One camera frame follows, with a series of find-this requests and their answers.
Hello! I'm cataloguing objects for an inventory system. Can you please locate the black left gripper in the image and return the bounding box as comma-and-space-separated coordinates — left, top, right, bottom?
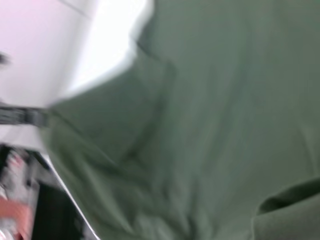
0, 106, 49, 127

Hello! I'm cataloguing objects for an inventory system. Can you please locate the dark green shirt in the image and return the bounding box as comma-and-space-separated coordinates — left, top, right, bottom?
42, 0, 320, 240

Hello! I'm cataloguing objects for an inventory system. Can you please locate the pinkish red background object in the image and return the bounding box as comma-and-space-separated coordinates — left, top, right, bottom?
0, 196, 35, 240

